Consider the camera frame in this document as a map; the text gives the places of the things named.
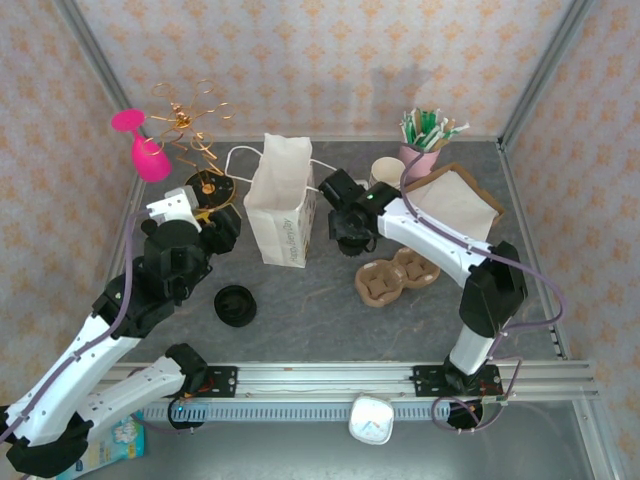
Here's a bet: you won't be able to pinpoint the brown cardboard cup carrier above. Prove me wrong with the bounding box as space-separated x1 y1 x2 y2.
355 247 442 307

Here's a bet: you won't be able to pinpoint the white paper takeout bag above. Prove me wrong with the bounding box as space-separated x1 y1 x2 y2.
224 132 334 270

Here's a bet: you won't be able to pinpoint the green white straws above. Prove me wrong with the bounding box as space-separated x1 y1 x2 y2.
399 105 471 154

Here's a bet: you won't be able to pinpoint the blue wet wipes pack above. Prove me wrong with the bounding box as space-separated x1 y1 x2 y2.
74 410 147 474

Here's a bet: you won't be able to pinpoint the stacked paper cups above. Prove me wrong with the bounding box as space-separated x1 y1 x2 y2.
368 156 407 190

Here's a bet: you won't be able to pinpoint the pink straw holder cup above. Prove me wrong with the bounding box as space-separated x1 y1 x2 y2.
398 142 442 176

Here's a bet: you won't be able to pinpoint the black cup lid stack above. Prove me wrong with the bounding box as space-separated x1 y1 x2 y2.
213 282 259 329

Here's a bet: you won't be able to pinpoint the pink plastic wine glass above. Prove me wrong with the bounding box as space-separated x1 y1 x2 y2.
110 108 174 183

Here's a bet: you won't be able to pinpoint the brown cardboard napkin tray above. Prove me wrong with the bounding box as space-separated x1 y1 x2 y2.
402 161 505 241

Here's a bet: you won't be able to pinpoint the gold wire glass rack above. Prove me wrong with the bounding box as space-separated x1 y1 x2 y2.
141 78 238 224

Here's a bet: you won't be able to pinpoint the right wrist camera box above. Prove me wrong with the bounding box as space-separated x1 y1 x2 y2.
318 168 364 209

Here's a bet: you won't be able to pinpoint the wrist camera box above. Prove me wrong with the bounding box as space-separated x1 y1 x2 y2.
318 168 364 209
148 185 202 232

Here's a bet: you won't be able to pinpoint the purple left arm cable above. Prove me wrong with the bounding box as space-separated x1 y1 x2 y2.
0 209 174 444

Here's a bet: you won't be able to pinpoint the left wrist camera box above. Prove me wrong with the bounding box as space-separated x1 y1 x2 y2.
148 185 202 232

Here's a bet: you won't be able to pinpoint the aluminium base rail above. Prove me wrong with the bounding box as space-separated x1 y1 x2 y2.
99 359 599 401

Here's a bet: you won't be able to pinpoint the grey slotted cable duct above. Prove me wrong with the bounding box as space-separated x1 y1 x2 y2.
142 402 484 424

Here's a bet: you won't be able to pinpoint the aluminium frame post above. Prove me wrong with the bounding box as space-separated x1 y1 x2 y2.
497 0 601 151
52 0 149 151

